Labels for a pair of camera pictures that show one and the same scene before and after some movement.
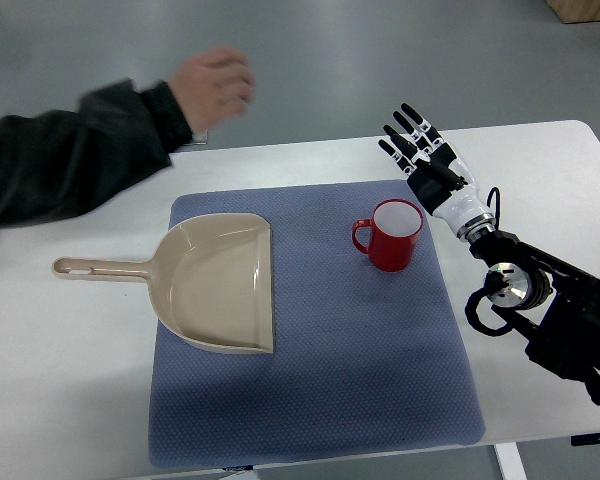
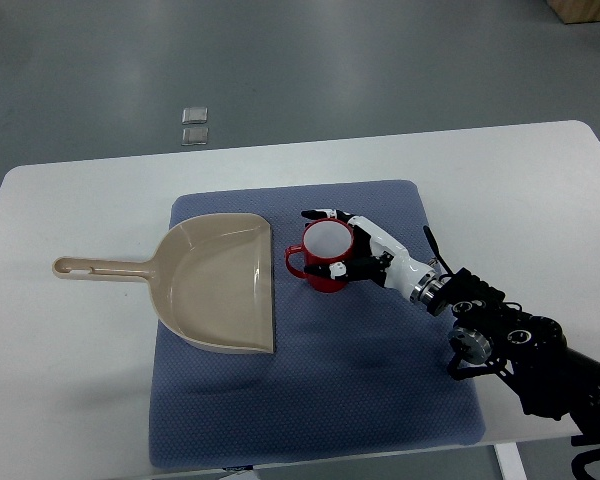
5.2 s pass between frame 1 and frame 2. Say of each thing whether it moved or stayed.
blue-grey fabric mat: stayed
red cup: moved
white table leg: stayed
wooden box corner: stayed
